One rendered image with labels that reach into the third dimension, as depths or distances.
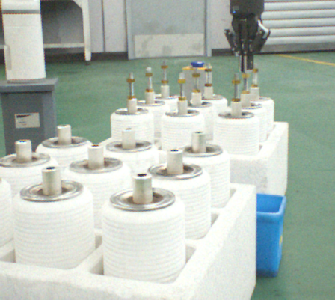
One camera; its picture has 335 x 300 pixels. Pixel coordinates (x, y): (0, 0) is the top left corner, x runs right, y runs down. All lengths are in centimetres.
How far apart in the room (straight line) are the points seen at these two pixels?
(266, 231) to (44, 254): 45
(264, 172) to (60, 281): 56
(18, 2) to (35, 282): 90
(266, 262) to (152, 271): 42
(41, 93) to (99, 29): 499
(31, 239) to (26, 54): 81
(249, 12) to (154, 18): 521
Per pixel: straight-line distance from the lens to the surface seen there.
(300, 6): 672
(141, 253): 59
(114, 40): 636
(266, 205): 105
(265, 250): 98
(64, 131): 90
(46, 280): 62
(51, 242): 64
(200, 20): 646
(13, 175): 78
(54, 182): 65
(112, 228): 59
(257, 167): 106
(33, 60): 140
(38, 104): 139
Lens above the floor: 45
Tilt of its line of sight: 12 degrees down
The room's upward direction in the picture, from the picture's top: 1 degrees counter-clockwise
